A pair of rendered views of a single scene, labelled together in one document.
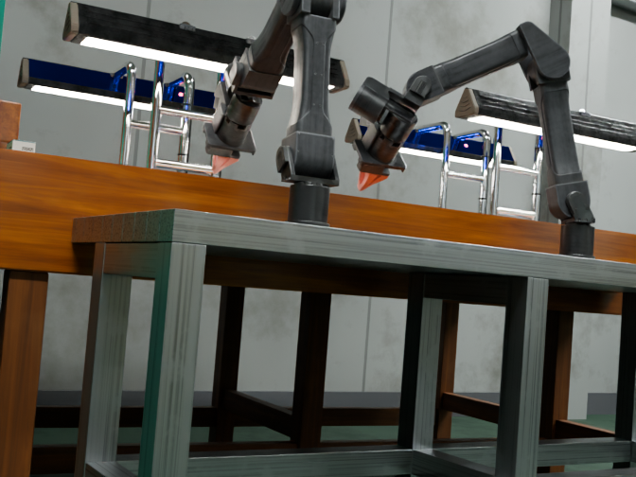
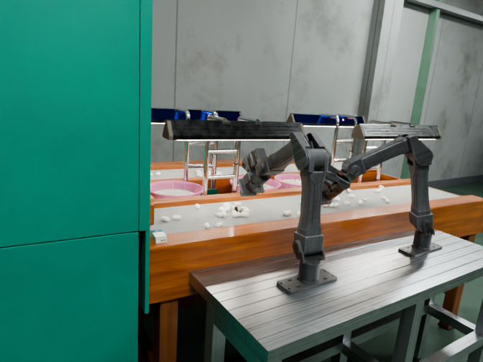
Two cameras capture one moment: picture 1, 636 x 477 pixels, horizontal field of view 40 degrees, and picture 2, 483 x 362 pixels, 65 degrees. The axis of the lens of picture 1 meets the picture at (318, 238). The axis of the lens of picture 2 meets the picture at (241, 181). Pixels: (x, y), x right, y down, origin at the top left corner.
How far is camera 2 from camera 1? 0.77 m
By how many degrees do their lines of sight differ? 17
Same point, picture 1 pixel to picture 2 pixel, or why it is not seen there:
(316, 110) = (315, 223)
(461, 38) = (328, 26)
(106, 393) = not seen: outside the picture
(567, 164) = (423, 205)
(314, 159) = (313, 248)
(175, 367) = not seen: outside the picture
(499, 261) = (405, 303)
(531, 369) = (412, 341)
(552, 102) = (420, 175)
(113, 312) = (218, 338)
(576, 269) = (436, 290)
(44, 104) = not seen: hidden behind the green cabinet
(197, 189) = (246, 241)
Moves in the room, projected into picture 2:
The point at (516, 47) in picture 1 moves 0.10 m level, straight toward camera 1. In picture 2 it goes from (405, 148) to (412, 152)
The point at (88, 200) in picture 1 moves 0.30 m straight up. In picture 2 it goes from (195, 261) to (199, 168)
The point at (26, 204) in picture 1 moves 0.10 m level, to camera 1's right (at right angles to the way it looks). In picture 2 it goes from (166, 271) to (198, 273)
